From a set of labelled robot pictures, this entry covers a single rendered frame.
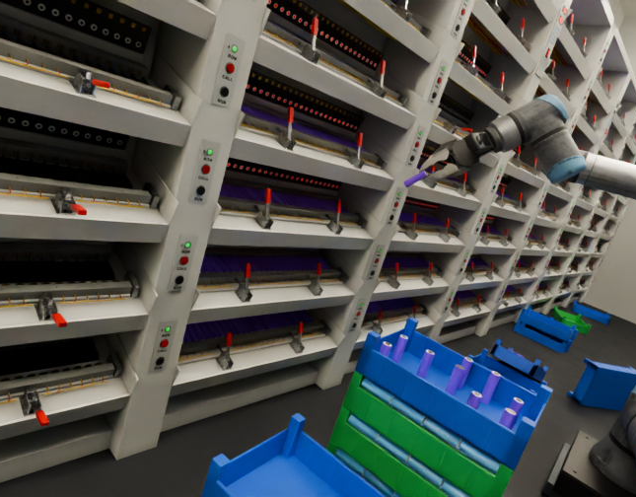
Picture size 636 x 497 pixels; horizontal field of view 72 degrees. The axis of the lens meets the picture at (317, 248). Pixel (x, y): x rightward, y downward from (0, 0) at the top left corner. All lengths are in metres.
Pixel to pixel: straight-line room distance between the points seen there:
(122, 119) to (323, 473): 0.68
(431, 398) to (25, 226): 0.70
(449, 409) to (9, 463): 0.82
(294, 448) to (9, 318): 0.53
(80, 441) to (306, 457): 0.51
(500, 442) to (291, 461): 0.35
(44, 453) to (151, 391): 0.22
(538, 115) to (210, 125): 0.81
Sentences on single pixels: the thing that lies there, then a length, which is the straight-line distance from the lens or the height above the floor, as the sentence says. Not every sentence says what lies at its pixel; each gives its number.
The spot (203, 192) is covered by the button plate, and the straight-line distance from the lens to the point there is 0.89.
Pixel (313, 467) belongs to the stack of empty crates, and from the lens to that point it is 0.85.
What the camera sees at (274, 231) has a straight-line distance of 1.05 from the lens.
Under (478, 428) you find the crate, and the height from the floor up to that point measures 0.43.
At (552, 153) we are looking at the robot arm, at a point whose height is 0.92.
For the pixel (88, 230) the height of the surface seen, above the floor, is 0.53.
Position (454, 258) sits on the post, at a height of 0.47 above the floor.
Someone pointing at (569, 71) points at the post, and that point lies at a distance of 2.77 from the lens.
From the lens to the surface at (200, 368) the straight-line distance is 1.16.
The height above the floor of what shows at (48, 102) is 0.72.
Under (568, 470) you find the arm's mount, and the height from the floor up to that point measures 0.13.
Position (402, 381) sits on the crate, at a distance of 0.82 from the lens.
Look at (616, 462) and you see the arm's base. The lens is 1.61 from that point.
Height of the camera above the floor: 0.78
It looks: 13 degrees down
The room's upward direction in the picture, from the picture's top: 17 degrees clockwise
